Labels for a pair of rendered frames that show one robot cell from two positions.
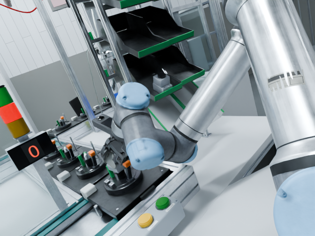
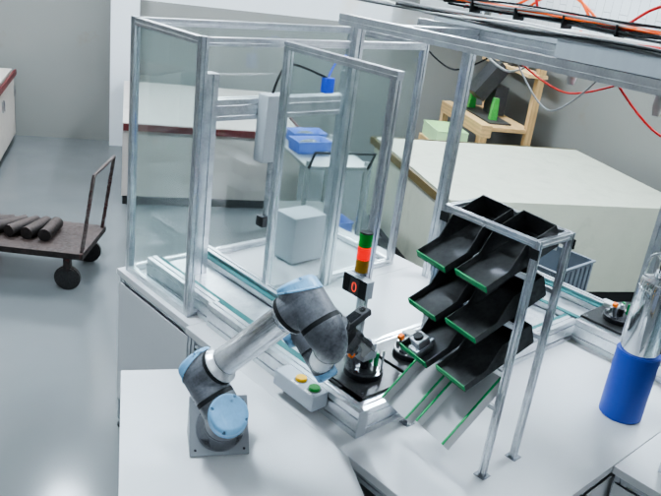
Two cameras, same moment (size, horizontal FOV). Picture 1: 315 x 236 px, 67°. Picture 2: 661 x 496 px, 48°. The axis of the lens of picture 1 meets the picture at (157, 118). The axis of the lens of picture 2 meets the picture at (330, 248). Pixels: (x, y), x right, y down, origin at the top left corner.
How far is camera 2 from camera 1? 227 cm
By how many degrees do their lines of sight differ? 77
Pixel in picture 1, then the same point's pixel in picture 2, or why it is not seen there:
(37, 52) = not seen: outside the picture
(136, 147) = not seen: hidden behind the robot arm
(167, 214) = (302, 391)
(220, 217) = (308, 439)
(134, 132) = not seen: hidden behind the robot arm
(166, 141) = (299, 342)
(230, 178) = (358, 462)
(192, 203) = (336, 430)
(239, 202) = (319, 455)
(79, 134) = (603, 346)
